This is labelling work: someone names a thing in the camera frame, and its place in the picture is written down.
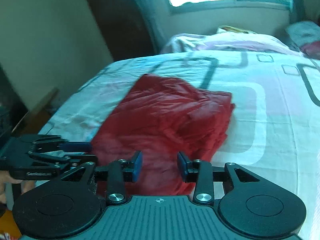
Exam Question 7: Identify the teal curtain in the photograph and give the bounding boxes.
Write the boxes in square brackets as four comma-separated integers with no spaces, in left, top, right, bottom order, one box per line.
[135,0,171,53]
[290,0,306,23]

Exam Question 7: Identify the left teal curtain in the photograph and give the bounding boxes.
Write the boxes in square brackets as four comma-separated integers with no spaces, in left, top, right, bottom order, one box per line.
[135,0,171,53]

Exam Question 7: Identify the pink folded blanket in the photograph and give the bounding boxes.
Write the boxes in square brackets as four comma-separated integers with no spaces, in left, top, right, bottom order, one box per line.
[161,26,303,56]

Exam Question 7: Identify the patterned white bed quilt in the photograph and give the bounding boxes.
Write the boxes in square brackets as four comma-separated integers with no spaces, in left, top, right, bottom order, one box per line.
[41,50,319,239]

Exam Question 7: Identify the person's left hand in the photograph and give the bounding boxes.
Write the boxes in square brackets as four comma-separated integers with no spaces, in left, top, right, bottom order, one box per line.
[0,171,35,204]

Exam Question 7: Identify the red quilted down jacket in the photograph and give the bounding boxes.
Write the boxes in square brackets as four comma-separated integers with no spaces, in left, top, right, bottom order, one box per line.
[91,74,234,196]

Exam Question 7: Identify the grey and red pillows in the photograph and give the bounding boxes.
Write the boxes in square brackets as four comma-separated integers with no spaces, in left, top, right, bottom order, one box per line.
[285,21,319,60]

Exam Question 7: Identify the right teal curtain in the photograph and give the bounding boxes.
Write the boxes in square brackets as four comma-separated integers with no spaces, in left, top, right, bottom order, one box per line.
[290,0,306,23]

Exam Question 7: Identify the dark wooden wardrobe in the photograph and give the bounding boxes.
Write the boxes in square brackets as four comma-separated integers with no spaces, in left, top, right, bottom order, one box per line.
[87,0,155,61]

